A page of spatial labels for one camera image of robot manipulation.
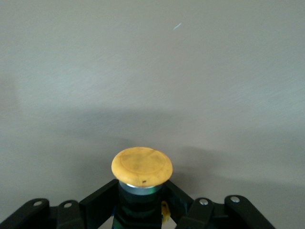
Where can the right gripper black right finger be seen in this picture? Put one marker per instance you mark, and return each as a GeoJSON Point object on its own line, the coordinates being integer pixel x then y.
{"type": "Point", "coordinates": [202, 214]}

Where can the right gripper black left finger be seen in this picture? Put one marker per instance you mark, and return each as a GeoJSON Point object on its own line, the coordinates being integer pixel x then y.
{"type": "Point", "coordinates": [95, 202]}

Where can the yellow mushroom push button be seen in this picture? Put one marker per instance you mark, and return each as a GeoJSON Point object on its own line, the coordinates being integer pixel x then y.
{"type": "Point", "coordinates": [143, 165]}

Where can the brown table cloth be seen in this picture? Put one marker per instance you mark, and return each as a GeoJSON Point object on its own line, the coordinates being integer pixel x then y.
{"type": "Point", "coordinates": [152, 71]}

